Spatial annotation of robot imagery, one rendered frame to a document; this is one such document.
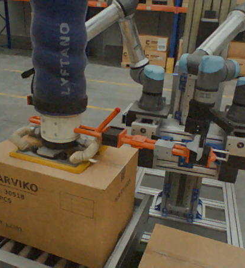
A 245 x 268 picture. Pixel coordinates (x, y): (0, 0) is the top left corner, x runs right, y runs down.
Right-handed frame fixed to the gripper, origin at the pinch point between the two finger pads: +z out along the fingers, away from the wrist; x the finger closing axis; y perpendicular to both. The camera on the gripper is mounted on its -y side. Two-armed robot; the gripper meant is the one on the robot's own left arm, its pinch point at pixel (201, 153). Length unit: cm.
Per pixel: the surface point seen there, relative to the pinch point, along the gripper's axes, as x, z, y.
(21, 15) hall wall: -776, -2, 686
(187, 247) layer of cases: -10, 53, 0
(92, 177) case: 14.8, 12.9, 37.7
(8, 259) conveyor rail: 34, 48, 66
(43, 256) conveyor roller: 23, 53, 56
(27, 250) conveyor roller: 23, 53, 65
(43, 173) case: 20, 13, 56
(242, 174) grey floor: -207, 107, -32
